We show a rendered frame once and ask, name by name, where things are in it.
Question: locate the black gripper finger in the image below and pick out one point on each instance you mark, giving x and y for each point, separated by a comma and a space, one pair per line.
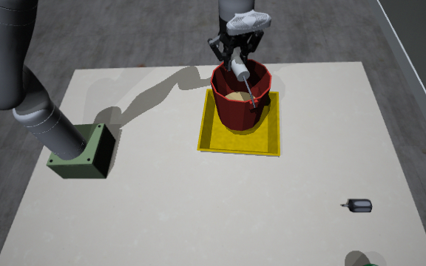
251, 45
224, 56

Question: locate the red pail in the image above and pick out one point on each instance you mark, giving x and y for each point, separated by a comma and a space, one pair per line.
233, 92

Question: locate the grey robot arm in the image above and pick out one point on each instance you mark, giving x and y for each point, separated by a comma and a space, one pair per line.
33, 108

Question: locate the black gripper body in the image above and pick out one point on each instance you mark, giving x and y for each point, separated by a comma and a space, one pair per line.
225, 38

